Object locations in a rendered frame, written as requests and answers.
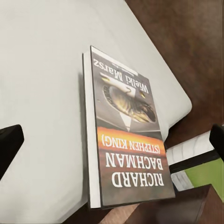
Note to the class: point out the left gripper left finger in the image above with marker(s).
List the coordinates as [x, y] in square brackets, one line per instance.
[11, 140]

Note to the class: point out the hardback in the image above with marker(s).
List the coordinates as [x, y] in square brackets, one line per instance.
[125, 155]

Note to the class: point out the nightstand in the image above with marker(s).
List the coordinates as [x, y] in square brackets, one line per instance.
[200, 205]

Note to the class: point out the fixed window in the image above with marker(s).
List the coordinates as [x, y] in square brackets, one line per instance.
[200, 170]

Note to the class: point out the bed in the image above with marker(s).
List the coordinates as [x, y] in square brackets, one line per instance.
[178, 45]

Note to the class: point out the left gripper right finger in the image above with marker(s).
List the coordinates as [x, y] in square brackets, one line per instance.
[217, 139]

